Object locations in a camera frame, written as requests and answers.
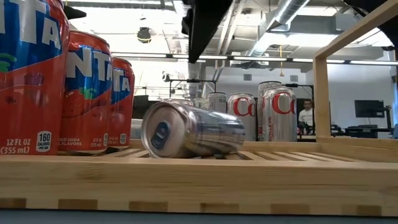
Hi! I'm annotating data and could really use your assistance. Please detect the wooden slatted shelf tray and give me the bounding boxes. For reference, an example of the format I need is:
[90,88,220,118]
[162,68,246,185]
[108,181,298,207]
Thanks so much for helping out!
[0,0,398,218]

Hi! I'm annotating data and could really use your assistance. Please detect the silver ventilation duct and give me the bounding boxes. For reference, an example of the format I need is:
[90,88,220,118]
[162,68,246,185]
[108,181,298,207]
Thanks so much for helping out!
[247,0,312,58]

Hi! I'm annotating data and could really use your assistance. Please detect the black monitor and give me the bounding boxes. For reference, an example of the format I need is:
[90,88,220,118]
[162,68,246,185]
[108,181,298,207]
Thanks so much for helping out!
[354,99,386,119]

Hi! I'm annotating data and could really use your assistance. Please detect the person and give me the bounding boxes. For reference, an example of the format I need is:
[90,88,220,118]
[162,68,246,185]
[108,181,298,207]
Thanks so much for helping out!
[298,98,315,135]

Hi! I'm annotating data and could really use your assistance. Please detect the dark office desk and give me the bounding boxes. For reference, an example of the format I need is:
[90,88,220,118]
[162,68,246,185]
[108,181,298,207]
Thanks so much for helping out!
[332,123,393,139]

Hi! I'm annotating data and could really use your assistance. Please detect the red can sideways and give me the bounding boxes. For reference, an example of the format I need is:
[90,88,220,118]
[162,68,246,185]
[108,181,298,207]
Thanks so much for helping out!
[130,118,144,140]

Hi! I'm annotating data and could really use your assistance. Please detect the blue table mat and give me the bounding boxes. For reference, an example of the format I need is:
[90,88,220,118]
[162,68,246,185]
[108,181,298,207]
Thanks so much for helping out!
[0,208,398,224]

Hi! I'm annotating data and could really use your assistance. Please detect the black station frame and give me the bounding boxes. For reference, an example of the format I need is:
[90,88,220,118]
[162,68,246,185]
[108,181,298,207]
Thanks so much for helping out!
[169,77,218,100]

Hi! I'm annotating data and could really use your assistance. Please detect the black mesh computer case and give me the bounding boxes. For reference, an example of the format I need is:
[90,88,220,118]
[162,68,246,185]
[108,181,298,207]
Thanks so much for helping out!
[132,95,150,119]

